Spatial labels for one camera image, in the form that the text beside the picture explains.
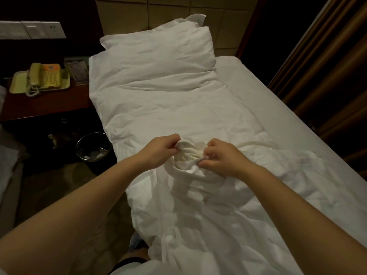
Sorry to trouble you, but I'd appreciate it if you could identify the person's left hand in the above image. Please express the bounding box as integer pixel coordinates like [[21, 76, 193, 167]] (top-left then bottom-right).
[[136, 133, 182, 171]]

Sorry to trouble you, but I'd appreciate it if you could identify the person's right hand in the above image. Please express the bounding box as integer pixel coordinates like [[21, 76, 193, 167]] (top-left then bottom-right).
[[198, 138, 256, 181]]

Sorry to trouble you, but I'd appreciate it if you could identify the white bed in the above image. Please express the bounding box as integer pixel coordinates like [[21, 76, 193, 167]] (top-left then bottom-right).
[[0, 86, 26, 238], [215, 56, 367, 210]]

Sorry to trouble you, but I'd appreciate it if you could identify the white duvet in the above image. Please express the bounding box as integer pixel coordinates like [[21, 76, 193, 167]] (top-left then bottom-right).
[[89, 71, 367, 275]]

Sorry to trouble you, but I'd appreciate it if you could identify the person's right forearm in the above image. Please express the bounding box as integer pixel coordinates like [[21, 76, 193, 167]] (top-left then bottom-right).
[[241, 166, 367, 275]]

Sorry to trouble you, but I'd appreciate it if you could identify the person's left forearm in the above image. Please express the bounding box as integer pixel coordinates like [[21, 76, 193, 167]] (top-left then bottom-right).
[[0, 154, 150, 275]]

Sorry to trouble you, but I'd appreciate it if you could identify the person's left dark sneaker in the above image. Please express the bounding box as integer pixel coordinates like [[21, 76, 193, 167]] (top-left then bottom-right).
[[127, 232, 149, 254]]

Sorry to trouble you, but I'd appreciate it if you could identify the person's left leg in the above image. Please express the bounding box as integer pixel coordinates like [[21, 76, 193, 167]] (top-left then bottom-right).
[[123, 248, 151, 267]]

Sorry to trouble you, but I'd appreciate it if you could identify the black trash bin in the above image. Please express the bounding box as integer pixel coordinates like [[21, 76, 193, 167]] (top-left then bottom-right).
[[75, 131, 114, 164]]

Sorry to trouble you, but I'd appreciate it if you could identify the dark wooden nightstand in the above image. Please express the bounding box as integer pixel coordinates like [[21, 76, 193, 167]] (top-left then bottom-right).
[[0, 77, 95, 124]]

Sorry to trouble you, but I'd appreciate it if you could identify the beige telephone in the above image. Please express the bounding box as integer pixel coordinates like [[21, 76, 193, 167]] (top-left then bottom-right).
[[8, 61, 72, 98]]

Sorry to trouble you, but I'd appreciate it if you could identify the tan padded headboard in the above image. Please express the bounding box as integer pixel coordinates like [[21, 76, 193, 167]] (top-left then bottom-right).
[[94, 0, 260, 57]]

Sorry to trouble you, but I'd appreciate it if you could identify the brown curtain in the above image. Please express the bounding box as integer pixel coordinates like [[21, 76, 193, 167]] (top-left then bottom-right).
[[266, 0, 367, 170]]

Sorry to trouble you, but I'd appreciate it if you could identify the white wall switch panel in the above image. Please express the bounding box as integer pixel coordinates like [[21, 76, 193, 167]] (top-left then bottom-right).
[[0, 20, 67, 40]]

